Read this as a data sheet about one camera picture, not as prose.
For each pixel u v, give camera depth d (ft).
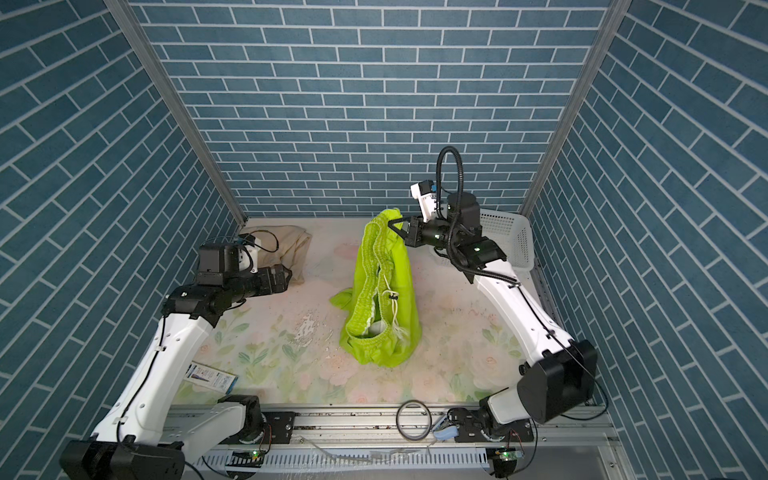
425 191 2.07
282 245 3.47
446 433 2.35
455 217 1.80
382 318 2.46
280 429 2.42
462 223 1.82
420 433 2.44
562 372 1.31
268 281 2.19
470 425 2.42
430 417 2.47
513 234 3.57
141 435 1.25
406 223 2.19
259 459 2.37
